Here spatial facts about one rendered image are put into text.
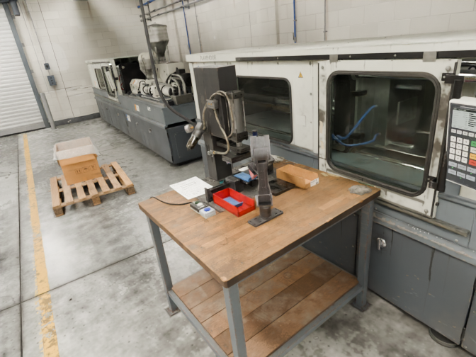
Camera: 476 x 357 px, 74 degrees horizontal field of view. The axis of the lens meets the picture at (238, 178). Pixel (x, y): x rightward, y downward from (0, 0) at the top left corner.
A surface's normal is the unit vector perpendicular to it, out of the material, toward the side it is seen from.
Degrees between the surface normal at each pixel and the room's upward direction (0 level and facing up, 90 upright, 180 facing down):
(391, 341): 0
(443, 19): 90
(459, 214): 90
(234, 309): 90
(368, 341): 0
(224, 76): 90
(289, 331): 0
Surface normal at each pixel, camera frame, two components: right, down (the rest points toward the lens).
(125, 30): 0.55, 0.29
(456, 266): -0.83, 0.30
